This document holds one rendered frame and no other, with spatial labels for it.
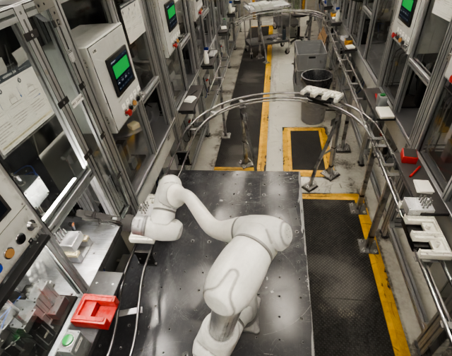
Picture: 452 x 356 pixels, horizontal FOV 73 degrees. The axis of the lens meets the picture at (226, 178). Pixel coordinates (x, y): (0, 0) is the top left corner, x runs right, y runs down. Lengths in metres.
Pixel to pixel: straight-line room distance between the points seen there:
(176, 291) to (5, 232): 0.91
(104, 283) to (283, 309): 0.89
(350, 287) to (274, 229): 1.75
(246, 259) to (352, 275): 1.87
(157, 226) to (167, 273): 0.57
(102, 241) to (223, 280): 1.12
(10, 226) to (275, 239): 0.87
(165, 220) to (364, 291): 1.72
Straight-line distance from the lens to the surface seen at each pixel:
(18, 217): 1.27
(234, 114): 4.53
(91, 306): 1.57
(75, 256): 1.75
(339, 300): 2.52
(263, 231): 0.90
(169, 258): 1.92
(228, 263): 0.83
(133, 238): 1.82
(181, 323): 1.70
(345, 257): 2.74
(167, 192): 1.33
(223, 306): 0.84
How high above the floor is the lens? 2.19
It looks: 40 degrees down
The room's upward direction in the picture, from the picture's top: 7 degrees counter-clockwise
